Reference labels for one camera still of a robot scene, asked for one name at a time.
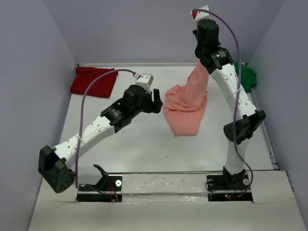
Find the pink t shirt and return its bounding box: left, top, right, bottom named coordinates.
left=163, top=60, right=209, bottom=137

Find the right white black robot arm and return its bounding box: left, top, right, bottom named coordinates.
left=193, top=19, right=266, bottom=193

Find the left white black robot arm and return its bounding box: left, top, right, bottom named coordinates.
left=38, top=85, right=163, bottom=193

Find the red folded t shirt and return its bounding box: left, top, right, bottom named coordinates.
left=70, top=66, right=119, bottom=99

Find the green crumpled t shirt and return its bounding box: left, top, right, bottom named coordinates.
left=241, top=64, right=257, bottom=93

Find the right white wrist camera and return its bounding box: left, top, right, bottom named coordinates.
left=191, top=5, right=210, bottom=22

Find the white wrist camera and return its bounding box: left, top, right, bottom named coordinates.
left=191, top=5, right=210, bottom=22
left=134, top=73, right=154, bottom=93

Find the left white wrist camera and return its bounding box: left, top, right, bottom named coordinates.
left=134, top=73, right=154, bottom=93

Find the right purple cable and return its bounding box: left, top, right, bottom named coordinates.
left=192, top=8, right=253, bottom=199

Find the purple cable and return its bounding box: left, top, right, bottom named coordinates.
left=75, top=69, right=137, bottom=193
left=192, top=8, right=253, bottom=199

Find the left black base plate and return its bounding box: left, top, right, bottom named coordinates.
left=76, top=174, right=123, bottom=203

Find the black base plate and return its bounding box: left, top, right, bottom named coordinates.
left=205, top=174, right=253, bottom=202
left=76, top=174, right=123, bottom=203

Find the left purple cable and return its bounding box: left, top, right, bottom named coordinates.
left=75, top=69, right=137, bottom=193

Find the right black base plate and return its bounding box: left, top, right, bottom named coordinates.
left=205, top=174, right=253, bottom=202

